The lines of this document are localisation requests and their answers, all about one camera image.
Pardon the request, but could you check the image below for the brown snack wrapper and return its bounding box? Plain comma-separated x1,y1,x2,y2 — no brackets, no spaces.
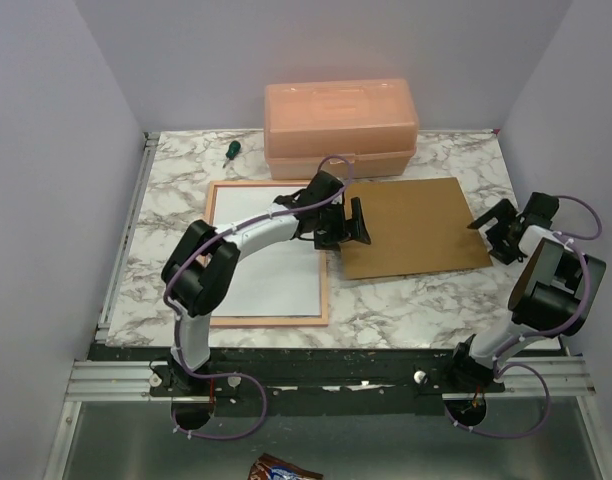
248,453,323,480

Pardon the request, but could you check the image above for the brown fibreboard backing board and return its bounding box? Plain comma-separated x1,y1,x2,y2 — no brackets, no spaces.
341,177,492,280

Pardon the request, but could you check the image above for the green handled screwdriver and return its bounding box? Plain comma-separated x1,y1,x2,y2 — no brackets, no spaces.
223,140,241,168

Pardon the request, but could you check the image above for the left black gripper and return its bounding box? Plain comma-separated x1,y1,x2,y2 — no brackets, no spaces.
315,198,371,252

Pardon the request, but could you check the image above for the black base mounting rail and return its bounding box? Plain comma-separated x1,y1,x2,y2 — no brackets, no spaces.
69,345,504,424

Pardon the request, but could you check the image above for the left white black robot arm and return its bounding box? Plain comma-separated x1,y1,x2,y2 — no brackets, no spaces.
161,170,371,395

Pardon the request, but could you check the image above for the pink wooden picture frame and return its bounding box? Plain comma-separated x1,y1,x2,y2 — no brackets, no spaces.
198,179,331,329

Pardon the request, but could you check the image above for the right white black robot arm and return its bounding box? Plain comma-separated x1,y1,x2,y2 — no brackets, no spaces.
445,192,606,392

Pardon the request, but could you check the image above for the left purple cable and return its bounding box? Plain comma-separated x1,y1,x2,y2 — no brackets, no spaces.
163,155,360,442

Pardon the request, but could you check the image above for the orange translucent plastic toolbox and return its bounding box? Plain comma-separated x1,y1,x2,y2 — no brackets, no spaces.
264,79,419,180

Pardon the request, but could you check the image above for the aluminium extrusion rail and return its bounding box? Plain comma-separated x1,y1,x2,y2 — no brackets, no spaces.
47,130,601,479

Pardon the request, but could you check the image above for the building photo print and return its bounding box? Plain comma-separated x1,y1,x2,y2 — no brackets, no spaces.
208,185,323,320

